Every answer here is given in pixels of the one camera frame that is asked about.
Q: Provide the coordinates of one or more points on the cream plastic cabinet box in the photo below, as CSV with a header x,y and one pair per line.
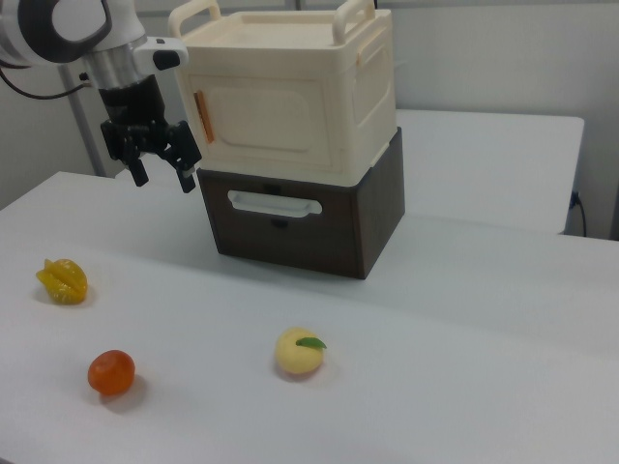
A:
x,y
271,53

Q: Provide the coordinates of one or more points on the grey metal pole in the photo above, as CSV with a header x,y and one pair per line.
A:
x,y
89,140

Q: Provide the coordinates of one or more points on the dark brown drawer box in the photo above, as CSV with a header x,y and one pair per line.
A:
x,y
290,241

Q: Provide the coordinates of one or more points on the yellow toy peach with leaf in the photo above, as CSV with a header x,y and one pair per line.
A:
x,y
297,355

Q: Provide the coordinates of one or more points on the cream cabinet door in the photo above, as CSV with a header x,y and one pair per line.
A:
x,y
271,116

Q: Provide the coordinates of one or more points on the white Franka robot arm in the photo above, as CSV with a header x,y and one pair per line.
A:
x,y
72,29

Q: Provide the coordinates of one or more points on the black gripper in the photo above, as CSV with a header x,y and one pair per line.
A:
x,y
133,104

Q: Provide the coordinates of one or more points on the orange toy tangerine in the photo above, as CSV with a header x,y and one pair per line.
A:
x,y
111,372

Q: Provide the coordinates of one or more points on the yellow toy starfruit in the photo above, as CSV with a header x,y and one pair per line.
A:
x,y
63,282

